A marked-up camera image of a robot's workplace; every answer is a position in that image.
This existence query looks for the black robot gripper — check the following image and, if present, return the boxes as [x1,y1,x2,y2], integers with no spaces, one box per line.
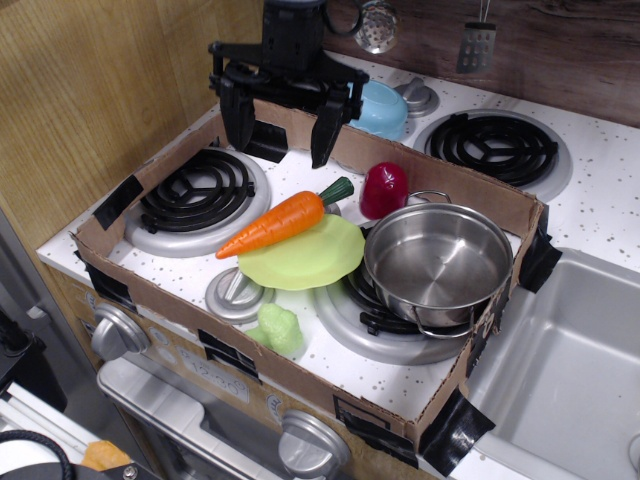
[209,1,369,169]

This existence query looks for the orange toy carrot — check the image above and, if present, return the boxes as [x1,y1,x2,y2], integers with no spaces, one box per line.
[215,177,355,259]

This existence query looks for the light green plastic plate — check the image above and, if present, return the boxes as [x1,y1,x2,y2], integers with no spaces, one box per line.
[238,214,365,291]

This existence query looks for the light blue plastic bowl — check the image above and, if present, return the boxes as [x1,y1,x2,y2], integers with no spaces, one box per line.
[349,80,408,141]

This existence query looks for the hanging metal strainer ladle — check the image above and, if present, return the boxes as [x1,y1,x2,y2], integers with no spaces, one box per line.
[354,1,399,54]

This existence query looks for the dark red toy pepper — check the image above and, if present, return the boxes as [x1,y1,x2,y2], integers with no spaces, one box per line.
[359,162,409,220]

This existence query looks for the grey back stove knob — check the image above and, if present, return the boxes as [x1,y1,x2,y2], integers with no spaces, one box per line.
[394,78,440,118]

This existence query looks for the grey stove knob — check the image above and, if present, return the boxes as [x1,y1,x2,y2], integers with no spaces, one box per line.
[394,78,440,118]
[205,267,275,325]

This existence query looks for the front left stove burner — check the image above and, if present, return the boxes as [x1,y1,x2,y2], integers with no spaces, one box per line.
[125,147,271,258]

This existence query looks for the stove burner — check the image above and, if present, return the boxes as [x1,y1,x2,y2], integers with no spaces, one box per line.
[125,147,271,258]
[414,109,573,202]
[313,280,470,366]

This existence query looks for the grey centre stove knob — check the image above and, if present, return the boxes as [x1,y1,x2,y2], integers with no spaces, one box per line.
[205,267,275,325]

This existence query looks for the hanging metal spatula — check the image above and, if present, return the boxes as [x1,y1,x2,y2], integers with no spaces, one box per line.
[456,0,497,75]

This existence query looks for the front right stove burner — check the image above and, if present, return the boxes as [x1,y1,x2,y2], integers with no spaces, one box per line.
[313,280,470,366]

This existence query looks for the stainless steel pot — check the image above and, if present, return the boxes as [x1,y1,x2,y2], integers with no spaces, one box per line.
[363,190,514,336]

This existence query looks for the green toy broccoli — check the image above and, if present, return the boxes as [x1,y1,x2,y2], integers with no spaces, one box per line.
[245,303,304,356]

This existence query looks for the back right stove burner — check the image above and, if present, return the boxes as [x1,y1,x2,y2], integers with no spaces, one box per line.
[414,109,573,202]

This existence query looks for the left grey oven knob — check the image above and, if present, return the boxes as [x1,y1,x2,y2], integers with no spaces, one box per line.
[91,303,150,361]

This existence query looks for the grey oven knob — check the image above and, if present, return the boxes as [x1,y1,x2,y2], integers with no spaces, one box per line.
[91,303,150,361]
[278,409,351,479]

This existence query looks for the right grey oven knob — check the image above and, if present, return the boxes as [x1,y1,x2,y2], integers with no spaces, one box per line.
[278,409,351,479]

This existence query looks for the grey sink basin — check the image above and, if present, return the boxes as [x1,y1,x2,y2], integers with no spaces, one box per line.
[468,250,639,479]

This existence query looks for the orange object bottom left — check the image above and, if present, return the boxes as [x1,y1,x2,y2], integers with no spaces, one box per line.
[81,440,131,471]

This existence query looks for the grey oven door handle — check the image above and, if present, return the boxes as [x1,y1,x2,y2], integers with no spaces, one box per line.
[97,358,278,479]

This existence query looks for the black cable bottom left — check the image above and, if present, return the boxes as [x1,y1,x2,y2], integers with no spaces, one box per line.
[0,428,76,480]

